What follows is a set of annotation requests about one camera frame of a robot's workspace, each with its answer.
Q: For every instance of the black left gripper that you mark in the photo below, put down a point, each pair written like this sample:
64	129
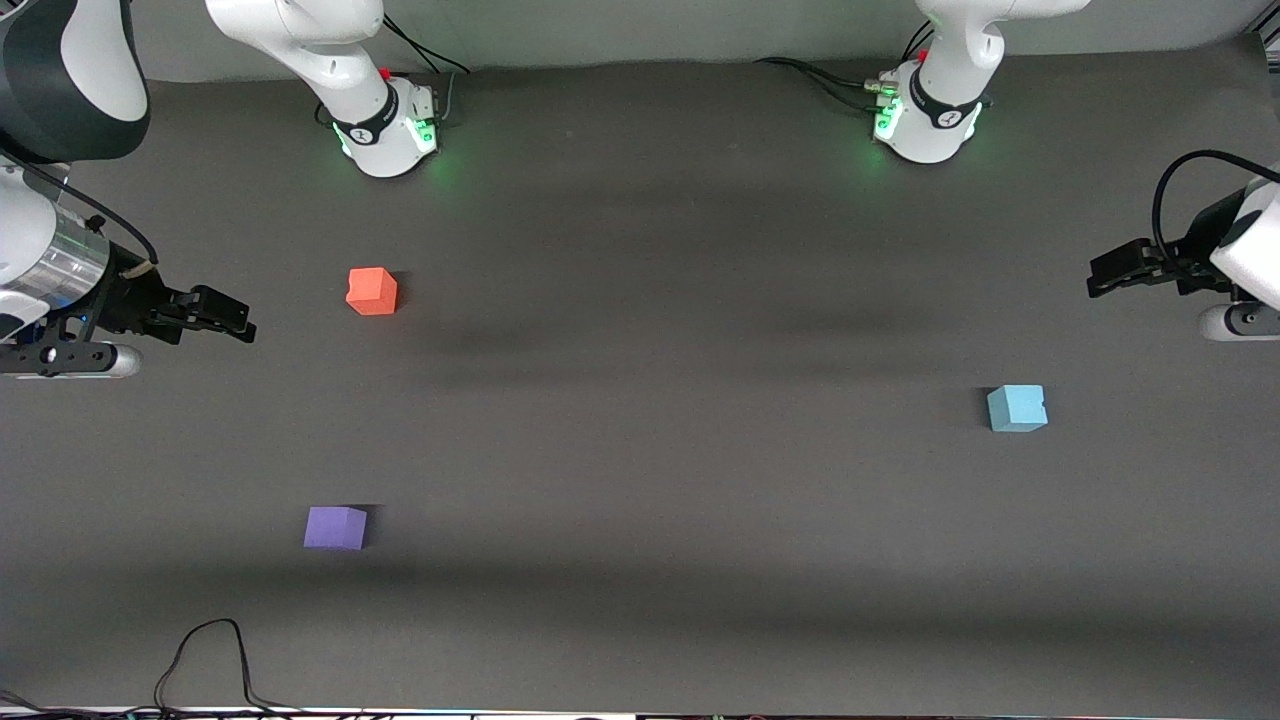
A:
1192	254

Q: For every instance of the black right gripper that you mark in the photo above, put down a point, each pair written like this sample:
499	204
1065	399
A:
128	300

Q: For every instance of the light blue foam block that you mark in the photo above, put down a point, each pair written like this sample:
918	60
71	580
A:
1017	408

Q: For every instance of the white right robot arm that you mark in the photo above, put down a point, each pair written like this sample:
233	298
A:
320	50

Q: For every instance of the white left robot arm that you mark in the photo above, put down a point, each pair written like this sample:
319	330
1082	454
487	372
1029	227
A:
945	90

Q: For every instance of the orange foam block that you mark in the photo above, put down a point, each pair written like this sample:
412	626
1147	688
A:
372	291

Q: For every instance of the purple foam block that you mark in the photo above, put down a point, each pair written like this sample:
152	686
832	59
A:
335	528

